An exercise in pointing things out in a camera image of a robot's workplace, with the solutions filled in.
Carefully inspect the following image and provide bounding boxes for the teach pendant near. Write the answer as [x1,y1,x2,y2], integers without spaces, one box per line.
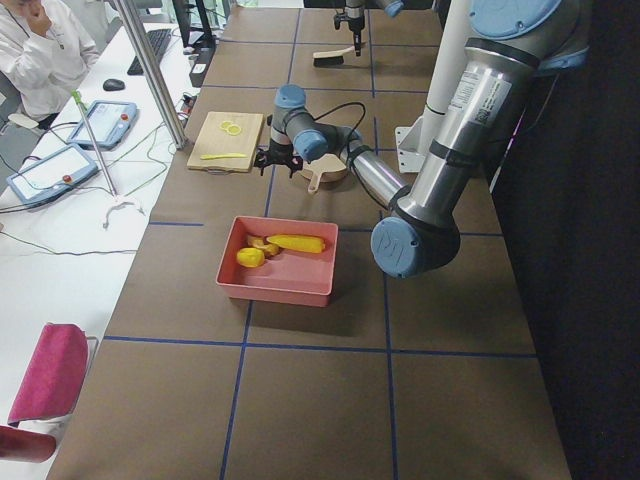
[6,145,98,206]

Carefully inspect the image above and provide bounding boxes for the aluminium frame post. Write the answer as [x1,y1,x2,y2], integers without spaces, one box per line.
[114,0,188,150]

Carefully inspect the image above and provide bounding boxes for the teach pendant far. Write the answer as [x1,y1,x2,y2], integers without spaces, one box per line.
[86,101,138,151]

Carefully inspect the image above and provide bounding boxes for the beige plastic dustpan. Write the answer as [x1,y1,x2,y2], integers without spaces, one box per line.
[300,154,347,195]

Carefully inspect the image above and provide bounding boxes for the red chair seat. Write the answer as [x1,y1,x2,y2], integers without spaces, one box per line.
[0,426,57,463]

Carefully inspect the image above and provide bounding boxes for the yellow toy potato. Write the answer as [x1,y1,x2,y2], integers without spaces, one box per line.
[236,247,266,268]

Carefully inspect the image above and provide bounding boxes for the tan toy ginger root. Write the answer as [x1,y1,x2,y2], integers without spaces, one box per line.
[246,235,280,258]

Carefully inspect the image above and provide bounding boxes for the bamboo cutting board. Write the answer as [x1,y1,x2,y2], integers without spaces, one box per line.
[187,111,264,173]

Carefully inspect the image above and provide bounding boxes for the lemon slice lower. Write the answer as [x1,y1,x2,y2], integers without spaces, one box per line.
[226,124,242,136]

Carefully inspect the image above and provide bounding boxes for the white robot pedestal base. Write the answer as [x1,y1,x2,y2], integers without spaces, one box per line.
[393,0,481,174]

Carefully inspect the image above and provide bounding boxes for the yellow-green plastic knife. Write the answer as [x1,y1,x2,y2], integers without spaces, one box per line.
[200,152,247,160]

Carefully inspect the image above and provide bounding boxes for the black camera cable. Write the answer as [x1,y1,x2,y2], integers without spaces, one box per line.
[312,101,396,211]

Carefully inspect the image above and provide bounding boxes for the black power box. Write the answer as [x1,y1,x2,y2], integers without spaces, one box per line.
[189,48,215,88]

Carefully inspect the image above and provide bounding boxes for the person in white coat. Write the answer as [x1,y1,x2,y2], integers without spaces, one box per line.
[1,1,100,124]

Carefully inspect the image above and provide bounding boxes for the pink cloth on stand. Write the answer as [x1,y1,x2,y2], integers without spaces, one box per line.
[7,323,99,427]

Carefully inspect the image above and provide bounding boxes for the yellow toy corn cob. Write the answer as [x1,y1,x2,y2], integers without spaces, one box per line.
[266,234,326,254]

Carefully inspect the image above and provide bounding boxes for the pink plastic bin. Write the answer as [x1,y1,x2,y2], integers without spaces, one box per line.
[216,216,338,307]

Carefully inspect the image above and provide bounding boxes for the teach pendant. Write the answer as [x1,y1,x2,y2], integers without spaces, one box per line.
[86,101,138,151]
[6,145,98,206]

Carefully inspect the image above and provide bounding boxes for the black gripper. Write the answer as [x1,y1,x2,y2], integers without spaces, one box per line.
[269,142,293,156]
[347,16,364,56]

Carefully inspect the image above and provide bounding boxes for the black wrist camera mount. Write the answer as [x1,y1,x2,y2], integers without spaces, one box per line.
[254,148,303,177]
[333,10,349,30]

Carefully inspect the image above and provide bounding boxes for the beige hand brush black bristles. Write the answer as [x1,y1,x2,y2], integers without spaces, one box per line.
[312,43,367,68]

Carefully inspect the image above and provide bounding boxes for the black computer mouse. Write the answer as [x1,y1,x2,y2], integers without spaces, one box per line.
[102,78,126,92]

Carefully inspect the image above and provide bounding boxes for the black keyboard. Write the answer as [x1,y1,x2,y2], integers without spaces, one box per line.
[126,28,172,76]

